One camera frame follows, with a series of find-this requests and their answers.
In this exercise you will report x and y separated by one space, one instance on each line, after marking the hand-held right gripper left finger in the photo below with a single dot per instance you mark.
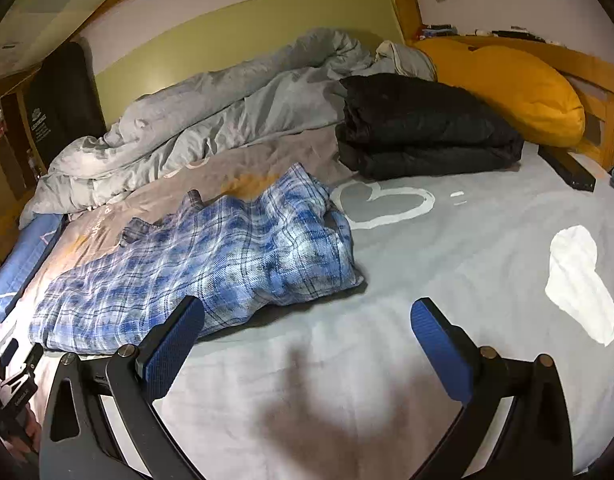
172 345

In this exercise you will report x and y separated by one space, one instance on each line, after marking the black bag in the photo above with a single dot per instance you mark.
62 105

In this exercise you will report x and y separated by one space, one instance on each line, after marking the wooden shelf unit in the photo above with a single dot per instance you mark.
7 160

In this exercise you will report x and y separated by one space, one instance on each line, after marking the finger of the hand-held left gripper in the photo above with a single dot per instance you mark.
2 355
33 360

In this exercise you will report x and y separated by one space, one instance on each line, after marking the white cloth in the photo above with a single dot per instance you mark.
579 280

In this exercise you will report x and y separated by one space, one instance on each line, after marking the yellow pillow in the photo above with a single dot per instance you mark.
512 85

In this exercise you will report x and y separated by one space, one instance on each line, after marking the blue pillow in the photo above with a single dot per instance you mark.
22 260

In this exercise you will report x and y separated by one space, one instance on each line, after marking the black folded puffer jacket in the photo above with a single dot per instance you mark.
427 120

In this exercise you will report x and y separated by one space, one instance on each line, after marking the black rectangular box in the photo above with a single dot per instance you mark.
567 167

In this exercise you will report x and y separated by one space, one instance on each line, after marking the black remote control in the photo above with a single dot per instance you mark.
517 35

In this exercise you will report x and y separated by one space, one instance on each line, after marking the grey crumpled duvet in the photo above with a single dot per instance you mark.
187 115

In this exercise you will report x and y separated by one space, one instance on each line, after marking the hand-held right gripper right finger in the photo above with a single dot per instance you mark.
442 350

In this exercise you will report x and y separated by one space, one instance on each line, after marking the blue plaid flannel shirt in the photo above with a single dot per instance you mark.
212 260

